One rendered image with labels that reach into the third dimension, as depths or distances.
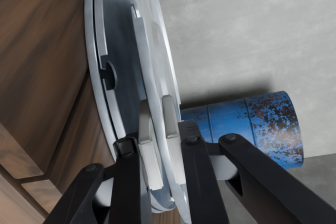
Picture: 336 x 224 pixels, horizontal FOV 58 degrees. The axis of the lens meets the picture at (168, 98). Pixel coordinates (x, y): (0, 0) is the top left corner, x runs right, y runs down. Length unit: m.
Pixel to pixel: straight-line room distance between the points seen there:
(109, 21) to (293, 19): 2.20
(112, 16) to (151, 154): 0.16
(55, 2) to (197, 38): 2.15
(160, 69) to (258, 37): 2.17
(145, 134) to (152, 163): 0.02
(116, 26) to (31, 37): 0.12
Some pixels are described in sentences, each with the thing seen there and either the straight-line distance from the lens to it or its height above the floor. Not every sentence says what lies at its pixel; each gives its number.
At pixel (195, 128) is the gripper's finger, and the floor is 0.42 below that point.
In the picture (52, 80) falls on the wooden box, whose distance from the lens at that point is 0.19.
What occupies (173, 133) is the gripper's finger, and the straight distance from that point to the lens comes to 0.16.
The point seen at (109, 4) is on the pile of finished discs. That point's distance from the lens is 0.28.
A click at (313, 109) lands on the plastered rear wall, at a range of 3.10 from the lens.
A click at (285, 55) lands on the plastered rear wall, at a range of 2.58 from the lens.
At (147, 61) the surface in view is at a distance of 0.18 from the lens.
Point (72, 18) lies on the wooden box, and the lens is 0.23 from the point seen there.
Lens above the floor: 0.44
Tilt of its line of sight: 11 degrees down
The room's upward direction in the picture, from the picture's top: 79 degrees clockwise
